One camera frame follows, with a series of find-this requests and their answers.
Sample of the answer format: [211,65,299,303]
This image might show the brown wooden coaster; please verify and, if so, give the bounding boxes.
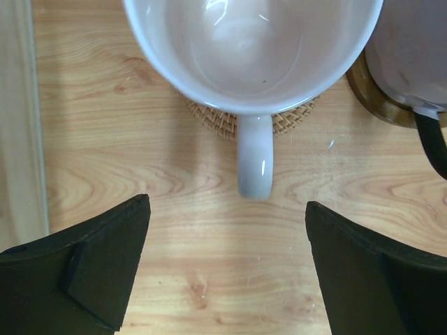
[346,52,447,131]

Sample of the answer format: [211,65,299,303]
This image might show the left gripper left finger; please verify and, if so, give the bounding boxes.
[1,194,151,334]

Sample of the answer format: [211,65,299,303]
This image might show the woven rattan coaster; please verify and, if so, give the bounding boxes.
[184,96,319,142]

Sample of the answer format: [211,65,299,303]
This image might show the grey purple cup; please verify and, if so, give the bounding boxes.
[365,0,446,178]

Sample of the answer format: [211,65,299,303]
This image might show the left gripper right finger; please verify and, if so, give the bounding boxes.
[305,202,446,334]

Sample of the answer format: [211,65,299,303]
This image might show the pink white mug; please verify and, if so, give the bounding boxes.
[123,0,382,200]

